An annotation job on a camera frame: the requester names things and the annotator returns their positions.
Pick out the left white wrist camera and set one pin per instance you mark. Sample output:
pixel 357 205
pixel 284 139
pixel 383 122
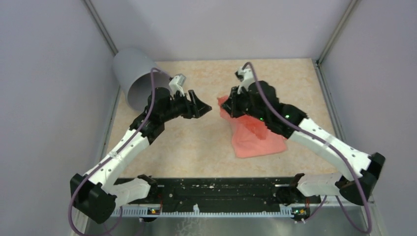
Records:
pixel 176 84

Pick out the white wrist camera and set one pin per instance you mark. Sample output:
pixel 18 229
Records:
pixel 246 78
pixel 176 84

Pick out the translucent red trash bag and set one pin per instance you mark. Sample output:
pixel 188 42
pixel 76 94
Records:
pixel 244 127

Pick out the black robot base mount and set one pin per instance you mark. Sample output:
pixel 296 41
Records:
pixel 225 195

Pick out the flat pink trash bag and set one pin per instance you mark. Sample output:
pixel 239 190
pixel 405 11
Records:
pixel 273 144

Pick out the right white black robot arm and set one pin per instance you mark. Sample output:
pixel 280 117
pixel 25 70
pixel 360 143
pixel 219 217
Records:
pixel 357 172

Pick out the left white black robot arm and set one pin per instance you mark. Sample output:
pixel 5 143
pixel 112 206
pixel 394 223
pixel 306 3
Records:
pixel 96 193

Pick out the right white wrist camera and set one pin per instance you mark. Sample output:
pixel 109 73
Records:
pixel 246 78

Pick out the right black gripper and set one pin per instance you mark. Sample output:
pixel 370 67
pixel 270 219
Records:
pixel 231 104

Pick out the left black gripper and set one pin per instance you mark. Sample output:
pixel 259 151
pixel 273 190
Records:
pixel 200 108

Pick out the white toothed cable rail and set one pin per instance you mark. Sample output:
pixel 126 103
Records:
pixel 155 212

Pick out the grey plastic trash bin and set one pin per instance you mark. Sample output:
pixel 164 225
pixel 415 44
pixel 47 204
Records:
pixel 132 69

